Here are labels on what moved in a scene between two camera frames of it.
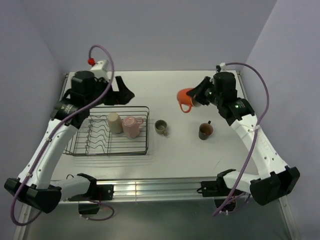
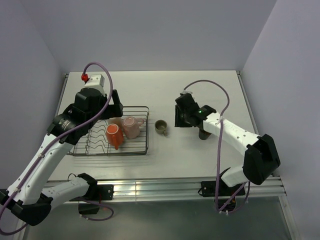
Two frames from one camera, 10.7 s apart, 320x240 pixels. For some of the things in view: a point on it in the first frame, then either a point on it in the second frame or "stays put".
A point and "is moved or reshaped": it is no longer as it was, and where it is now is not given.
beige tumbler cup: [115, 123] stays put
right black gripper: [197, 92] → [179, 122]
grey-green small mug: [160, 126] stays put
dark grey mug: [205, 130] stays put
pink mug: [131, 126] stays put
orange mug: [183, 98] is moved or reshaped
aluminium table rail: [159, 189] stays put
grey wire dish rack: [93, 137] stays put
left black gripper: [124, 95] → [113, 110]
